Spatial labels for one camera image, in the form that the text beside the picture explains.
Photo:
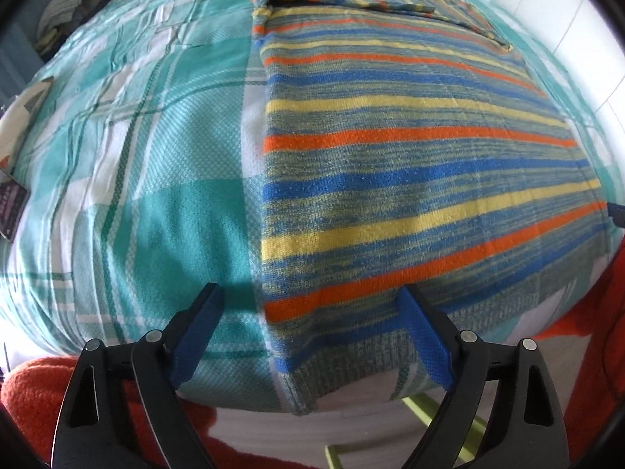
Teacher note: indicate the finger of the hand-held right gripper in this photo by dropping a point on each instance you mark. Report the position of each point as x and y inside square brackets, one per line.
[617, 214]

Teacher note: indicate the teal plaid blanket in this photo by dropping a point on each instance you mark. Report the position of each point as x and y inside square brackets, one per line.
[146, 180]

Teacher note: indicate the checked cloth bundle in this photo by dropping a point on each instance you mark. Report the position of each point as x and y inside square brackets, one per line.
[68, 2]

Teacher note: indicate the orange fluffy cloth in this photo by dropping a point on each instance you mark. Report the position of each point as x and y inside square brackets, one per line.
[586, 351]

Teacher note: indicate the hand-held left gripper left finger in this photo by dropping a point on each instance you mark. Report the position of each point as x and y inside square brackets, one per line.
[195, 337]

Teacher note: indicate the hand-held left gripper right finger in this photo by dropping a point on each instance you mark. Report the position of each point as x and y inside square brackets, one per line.
[427, 342]

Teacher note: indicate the lime green frame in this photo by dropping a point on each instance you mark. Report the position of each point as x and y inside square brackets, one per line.
[429, 413]

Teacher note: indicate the striped knit sweater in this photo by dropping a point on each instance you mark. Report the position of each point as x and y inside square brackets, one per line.
[415, 156]

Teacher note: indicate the white patterned pillow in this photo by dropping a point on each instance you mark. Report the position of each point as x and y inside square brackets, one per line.
[19, 122]

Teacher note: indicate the dark label card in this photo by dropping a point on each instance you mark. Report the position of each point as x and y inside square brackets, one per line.
[10, 205]

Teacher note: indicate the green folded clothes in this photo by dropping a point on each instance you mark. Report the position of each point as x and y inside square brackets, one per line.
[46, 39]

